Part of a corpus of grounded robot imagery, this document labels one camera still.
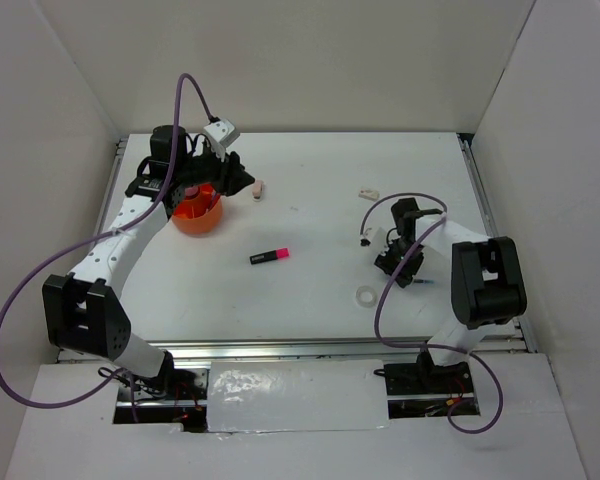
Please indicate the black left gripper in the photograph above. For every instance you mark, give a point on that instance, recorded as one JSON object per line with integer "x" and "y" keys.
{"x": 231, "y": 177}

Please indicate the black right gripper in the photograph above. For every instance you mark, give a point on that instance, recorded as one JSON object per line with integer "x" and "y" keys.
{"x": 385, "y": 262}

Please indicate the red pen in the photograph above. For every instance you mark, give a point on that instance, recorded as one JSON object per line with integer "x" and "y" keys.
{"x": 213, "y": 200}

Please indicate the pink highlighter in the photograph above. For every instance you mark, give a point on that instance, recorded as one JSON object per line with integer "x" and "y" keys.
{"x": 269, "y": 256}

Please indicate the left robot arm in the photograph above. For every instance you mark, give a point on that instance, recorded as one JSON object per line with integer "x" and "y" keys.
{"x": 82, "y": 308}

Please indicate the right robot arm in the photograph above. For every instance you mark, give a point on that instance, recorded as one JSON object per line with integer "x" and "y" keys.
{"x": 486, "y": 282}

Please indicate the pink eraser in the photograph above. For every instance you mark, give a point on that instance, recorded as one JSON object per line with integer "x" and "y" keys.
{"x": 258, "y": 189}

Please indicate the clear tape roll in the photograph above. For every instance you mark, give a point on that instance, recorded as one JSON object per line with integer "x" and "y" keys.
{"x": 366, "y": 296}

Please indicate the orange round organizer container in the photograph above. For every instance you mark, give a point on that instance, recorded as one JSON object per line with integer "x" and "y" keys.
{"x": 192, "y": 216}

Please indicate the small white eraser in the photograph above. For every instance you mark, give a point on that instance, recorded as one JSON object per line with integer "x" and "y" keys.
{"x": 369, "y": 194}

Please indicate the white foil cover sheet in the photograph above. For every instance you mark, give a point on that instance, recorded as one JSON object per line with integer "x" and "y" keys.
{"x": 296, "y": 396}

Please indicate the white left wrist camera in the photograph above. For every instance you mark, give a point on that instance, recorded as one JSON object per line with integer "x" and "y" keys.
{"x": 221, "y": 134}

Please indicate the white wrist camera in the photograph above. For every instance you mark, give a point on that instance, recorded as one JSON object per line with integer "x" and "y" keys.
{"x": 221, "y": 134}
{"x": 365, "y": 241}

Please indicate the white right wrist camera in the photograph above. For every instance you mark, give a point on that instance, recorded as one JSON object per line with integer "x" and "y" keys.
{"x": 365, "y": 241}

